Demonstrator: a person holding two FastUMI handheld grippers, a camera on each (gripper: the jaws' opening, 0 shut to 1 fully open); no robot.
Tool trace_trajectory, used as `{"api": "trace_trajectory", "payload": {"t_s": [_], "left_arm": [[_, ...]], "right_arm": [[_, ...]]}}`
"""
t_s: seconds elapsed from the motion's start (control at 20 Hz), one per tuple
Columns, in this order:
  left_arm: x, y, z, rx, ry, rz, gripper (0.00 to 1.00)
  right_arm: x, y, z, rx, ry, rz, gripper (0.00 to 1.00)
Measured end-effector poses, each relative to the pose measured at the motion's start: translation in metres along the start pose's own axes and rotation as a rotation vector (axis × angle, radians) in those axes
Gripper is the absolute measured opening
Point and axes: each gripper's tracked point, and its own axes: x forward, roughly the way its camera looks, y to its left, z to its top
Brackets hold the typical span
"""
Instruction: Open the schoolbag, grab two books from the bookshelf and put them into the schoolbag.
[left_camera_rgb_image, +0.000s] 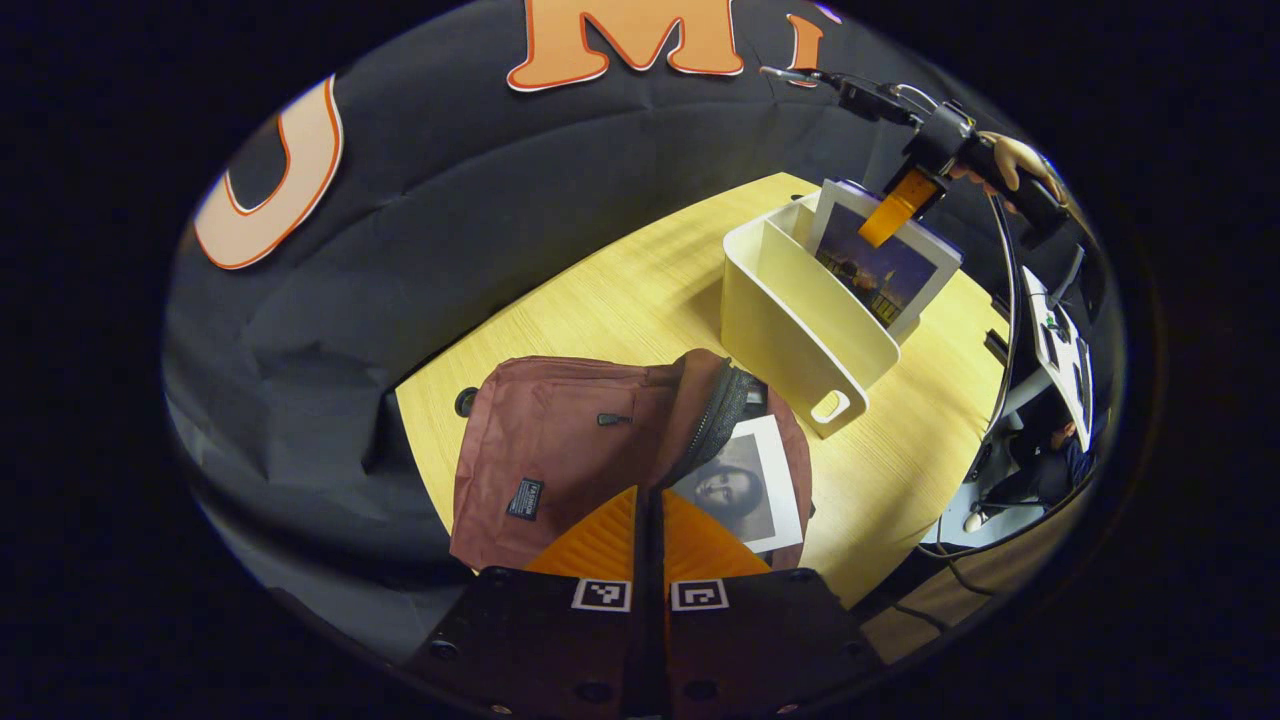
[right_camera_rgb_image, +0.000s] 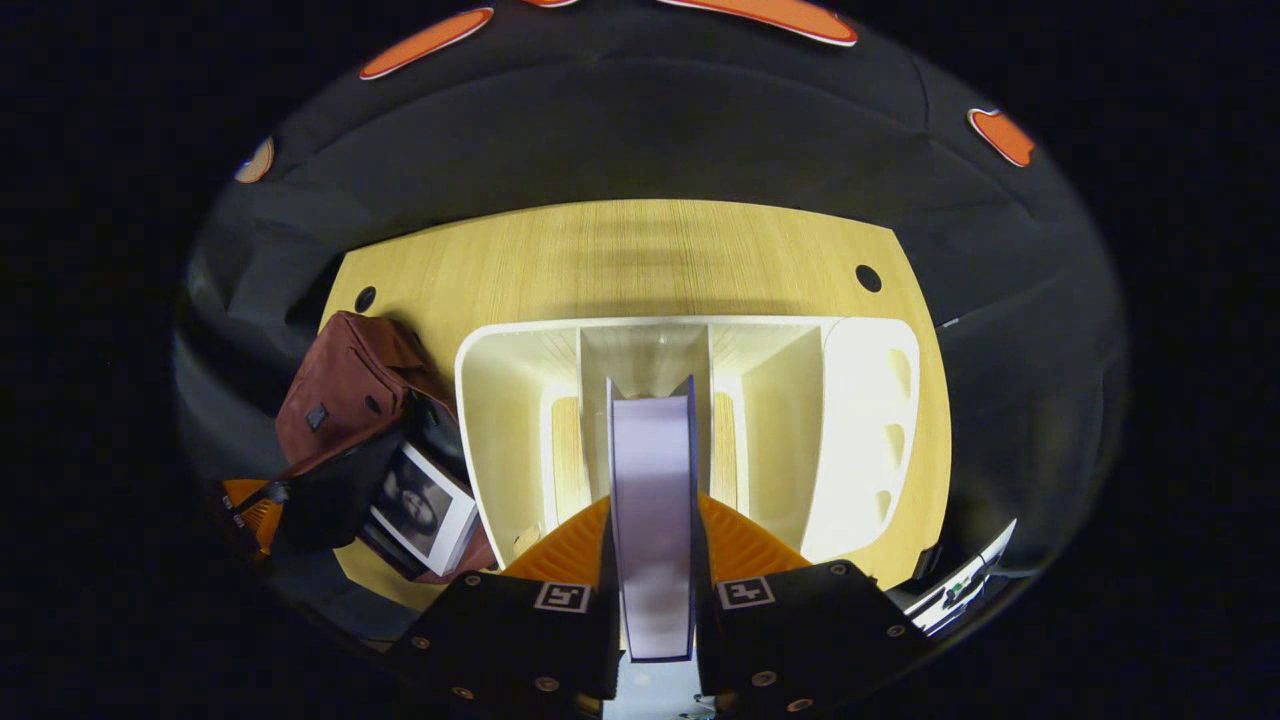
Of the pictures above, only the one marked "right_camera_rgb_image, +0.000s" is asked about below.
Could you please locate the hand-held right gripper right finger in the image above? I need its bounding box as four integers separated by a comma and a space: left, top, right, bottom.
695, 492, 931, 716

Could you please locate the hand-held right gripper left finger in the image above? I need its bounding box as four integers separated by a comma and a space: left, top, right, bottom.
385, 495, 621, 716

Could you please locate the maroon schoolbag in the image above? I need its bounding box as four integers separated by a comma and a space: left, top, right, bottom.
272, 310, 501, 586

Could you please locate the white portrait cover book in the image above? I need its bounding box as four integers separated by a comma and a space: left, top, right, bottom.
360, 440, 481, 579

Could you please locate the blue book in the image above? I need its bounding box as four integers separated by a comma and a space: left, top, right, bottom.
605, 375, 698, 663

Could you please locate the white plastic bookshelf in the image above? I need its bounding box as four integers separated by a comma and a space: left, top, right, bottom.
455, 315, 921, 571

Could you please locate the white patterned board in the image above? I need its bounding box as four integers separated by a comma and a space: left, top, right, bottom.
905, 520, 1019, 636

